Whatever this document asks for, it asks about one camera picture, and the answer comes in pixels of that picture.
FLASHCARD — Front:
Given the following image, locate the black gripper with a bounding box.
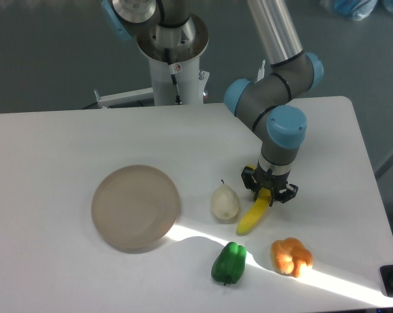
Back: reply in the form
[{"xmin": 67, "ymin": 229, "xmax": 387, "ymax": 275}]
[{"xmin": 241, "ymin": 162, "xmax": 298, "ymax": 207}]

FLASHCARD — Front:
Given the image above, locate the yellow banana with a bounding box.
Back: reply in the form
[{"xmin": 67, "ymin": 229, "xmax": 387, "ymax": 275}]
[{"xmin": 236, "ymin": 164, "xmax": 272, "ymax": 236}]

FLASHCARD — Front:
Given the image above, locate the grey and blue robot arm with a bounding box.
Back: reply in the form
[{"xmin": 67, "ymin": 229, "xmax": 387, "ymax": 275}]
[{"xmin": 101, "ymin": 1, "xmax": 323, "ymax": 203}]

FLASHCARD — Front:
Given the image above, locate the pale white pear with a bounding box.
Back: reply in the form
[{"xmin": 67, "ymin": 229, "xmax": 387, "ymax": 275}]
[{"xmin": 210, "ymin": 179, "xmax": 240, "ymax": 224}]

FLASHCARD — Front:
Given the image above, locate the orange braided bread roll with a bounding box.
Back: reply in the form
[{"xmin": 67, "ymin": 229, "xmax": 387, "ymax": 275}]
[{"xmin": 270, "ymin": 237, "xmax": 314, "ymax": 278}]

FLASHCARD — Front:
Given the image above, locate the green bell pepper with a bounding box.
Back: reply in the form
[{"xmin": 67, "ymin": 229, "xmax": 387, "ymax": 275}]
[{"xmin": 211, "ymin": 242, "xmax": 247, "ymax": 286}]

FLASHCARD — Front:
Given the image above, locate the beige round plate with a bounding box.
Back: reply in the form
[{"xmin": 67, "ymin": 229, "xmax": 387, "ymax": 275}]
[{"xmin": 91, "ymin": 165, "xmax": 181, "ymax": 252}]

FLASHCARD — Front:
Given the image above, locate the white metal post right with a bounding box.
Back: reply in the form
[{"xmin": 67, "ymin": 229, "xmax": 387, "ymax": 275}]
[{"xmin": 255, "ymin": 59, "xmax": 266, "ymax": 83}]

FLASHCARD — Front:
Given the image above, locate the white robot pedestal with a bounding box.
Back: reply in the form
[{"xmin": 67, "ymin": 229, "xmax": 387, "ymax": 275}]
[{"xmin": 138, "ymin": 14, "xmax": 209, "ymax": 106}]

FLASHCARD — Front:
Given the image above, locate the white metal bracket left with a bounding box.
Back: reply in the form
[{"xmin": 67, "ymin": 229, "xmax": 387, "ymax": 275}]
[{"xmin": 94, "ymin": 87, "xmax": 153, "ymax": 108}]

